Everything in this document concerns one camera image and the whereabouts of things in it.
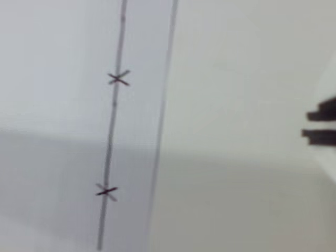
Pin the white paper sheet with markings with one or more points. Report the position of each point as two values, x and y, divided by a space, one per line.
52 78

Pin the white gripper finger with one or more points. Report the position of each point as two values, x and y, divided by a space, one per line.
325 110
323 137

